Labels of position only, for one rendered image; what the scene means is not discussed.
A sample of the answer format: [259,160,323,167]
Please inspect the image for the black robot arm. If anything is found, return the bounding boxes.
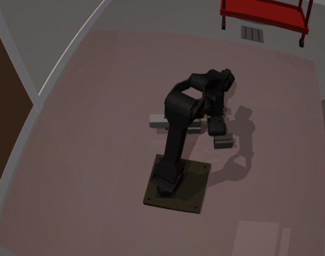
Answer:
[150,69,235,198]

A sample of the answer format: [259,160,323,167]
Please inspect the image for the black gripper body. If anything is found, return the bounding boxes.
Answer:
[208,100,226,136]

